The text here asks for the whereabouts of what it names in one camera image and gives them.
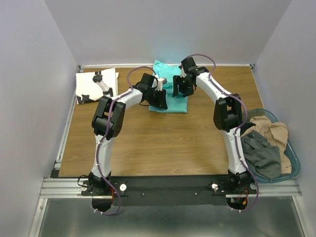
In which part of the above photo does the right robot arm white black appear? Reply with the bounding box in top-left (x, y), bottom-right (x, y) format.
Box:
top-left (172, 55), bottom-right (252, 194)

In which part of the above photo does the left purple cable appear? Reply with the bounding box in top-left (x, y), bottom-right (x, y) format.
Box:
top-left (92, 66), bottom-right (161, 216)

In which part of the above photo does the aluminium back rail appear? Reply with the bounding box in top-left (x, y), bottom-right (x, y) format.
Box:
top-left (79, 63), bottom-right (255, 70)

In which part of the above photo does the aluminium front rail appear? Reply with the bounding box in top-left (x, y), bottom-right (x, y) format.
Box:
top-left (39, 178), bottom-right (302, 198)

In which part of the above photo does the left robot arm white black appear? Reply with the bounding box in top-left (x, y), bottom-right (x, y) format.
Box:
top-left (88, 73), bottom-right (167, 195)

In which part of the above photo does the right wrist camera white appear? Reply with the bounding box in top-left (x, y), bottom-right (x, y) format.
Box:
top-left (179, 64), bottom-right (187, 78)

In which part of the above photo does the beige t shirt in basket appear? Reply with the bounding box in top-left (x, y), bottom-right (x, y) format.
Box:
top-left (250, 116), bottom-right (292, 174)

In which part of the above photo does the aluminium rail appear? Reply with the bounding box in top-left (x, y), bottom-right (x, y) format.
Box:
top-left (54, 93), bottom-right (76, 170)
top-left (39, 178), bottom-right (302, 198)
top-left (79, 63), bottom-right (255, 70)

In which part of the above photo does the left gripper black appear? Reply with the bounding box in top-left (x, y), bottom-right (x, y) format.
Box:
top-left (147, 88), bottom-right (168, 110)

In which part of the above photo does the aluminium left side rail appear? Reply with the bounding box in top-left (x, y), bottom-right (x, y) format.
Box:
top-left (54, 93), bottom-right (76, 170)

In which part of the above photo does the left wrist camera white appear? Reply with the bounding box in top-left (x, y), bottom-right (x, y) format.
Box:
top-left (155, 78), bottom-right (167, 91)

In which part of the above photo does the teal t shirt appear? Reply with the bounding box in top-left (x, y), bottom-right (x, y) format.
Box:
top-left (149, 60), bottom-right (188, 113)

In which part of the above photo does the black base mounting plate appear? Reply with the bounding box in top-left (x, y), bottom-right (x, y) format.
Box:
top-left (77, 174), bottom-right (256, 209)

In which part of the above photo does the teal plastic laundry basket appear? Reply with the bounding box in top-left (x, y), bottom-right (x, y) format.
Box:
top-left (240, 109), bottom-right (300, 183)

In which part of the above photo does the folded white printed t shirt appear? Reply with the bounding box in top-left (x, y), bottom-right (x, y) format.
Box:
top-left (76, 68), bottom-right (119, 105)

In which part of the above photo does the grey t shirt in basket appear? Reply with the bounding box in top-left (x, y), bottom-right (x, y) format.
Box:
top-left (241, 130), bottom-right (281, 181)

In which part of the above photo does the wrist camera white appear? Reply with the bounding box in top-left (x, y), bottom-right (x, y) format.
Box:
top-left (179, 64), bottom-right (187, 78)
top-left (155, 78), bottom-right (167, 91)

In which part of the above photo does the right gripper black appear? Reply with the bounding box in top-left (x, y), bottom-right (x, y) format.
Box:
top-left (171, 75), bottom-right (193, 98)

